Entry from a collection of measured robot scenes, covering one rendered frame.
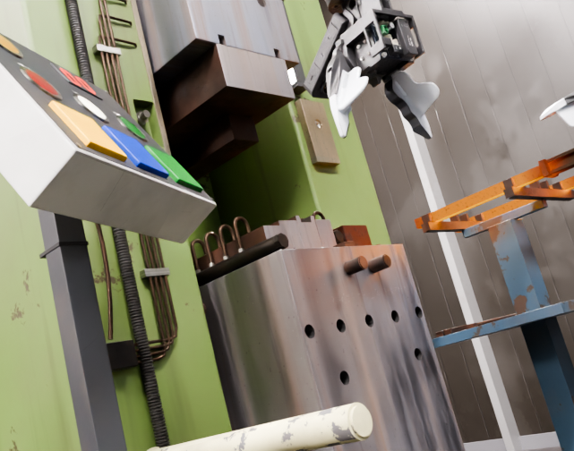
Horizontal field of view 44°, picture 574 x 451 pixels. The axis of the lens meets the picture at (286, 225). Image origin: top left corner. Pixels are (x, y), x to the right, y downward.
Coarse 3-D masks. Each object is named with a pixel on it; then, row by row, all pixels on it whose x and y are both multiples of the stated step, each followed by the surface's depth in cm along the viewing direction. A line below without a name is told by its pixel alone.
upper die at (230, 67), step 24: (216, 48) 139; (192, 72) 145; (216, 72) 139; (240, 72) 142; (264, 72) 147; (168, 96) 150; (192, 96) 145; (216, 96) 141; (240, 96) 144; (264, 96) 147; (288, 96) 150; (168, 120) 150; (192, 120) 149; (216, 120) 152
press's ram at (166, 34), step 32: (160, 0) 143; (192, 0) 139; (224, 0) 146; (256, 0) 154; (160, 32) 144; (192, 32) 137; (224, 32) 142; (256, 32) 150; (288, 32) 159; (160, 64) 144; (288, 64) 157
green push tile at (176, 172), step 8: (152, 152) 95; (160, 152) 99; (160, 160) 95; (168, 160) 98; (168, 168) 94; (176, 168) 98; (176, 176) 94; (184, 176) 97; (184, 184) 95; (192, 184) 97
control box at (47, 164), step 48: (0, 48) 82; (0, 96) 75; (48, 96) 81; (96, 96) 101; (0, 144) 75; (48, 144) 72; (144, 144) 99; (48, 192) 73; (96, 192) 79; (144, 192) 86; (192, 192) 96
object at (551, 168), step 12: (564, 156) 138; (540, 168) 140; (552, 168) 140; (564, 168) 138; (516, 180) 144; (528, 180) 142; (480, 192) 150; (492, 192) 148; (456, 204) 154; (468, 204) 152; (480, 204) 153; (432, 216) 159; (444, 216) 156
